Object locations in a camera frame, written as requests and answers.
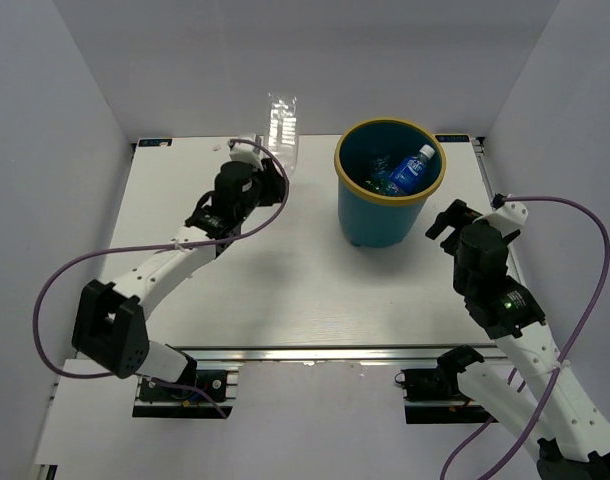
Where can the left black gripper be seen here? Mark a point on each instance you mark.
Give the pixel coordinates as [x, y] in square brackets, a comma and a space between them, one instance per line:
[273, 182]

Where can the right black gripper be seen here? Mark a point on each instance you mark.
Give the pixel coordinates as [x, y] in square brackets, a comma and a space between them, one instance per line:
[455, 213]

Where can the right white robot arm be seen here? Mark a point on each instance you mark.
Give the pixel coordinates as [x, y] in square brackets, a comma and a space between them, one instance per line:
[554, 421]

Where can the teal bin with yellow rim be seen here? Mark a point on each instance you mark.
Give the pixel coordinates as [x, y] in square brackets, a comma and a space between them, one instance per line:
[370, 219]

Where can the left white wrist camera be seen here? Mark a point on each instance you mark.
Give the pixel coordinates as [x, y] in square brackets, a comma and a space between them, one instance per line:
[246, 149]

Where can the left blue corner sticker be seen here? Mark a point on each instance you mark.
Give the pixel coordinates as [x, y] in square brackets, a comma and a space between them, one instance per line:
[154, 142]

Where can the green plastic bottle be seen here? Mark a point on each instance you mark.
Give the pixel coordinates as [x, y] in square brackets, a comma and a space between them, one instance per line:
[381, 186]

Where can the blue label water bottle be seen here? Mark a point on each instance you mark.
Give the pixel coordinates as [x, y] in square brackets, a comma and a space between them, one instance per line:
[407, 178]

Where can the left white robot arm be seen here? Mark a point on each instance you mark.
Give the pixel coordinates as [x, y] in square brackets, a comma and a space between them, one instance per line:
[110, 326]

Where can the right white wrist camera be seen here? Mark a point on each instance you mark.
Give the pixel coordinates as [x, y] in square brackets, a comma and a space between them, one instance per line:
[507, 216]

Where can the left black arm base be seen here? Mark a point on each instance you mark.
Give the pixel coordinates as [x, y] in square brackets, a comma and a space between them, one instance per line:
[212, 397]

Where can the right blue corner sticker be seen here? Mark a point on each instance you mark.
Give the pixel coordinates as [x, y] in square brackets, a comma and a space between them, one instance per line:
[452, 138]

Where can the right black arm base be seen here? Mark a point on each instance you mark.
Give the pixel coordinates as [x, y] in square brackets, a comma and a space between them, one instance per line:
[432, 395]

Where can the blue corner sticker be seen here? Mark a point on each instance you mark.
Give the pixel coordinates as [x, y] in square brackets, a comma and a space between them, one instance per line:
[452, 138]
[154, 142]

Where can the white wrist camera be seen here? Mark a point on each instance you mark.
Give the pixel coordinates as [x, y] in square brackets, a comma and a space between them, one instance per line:
[507, 216]
[246, 149]

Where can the aluminium table rail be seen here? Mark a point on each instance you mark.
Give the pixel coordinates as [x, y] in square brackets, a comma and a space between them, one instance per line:
[315, 354]

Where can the clear plastic water bottle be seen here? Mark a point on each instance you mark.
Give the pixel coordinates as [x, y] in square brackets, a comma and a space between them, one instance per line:
[281, 135]

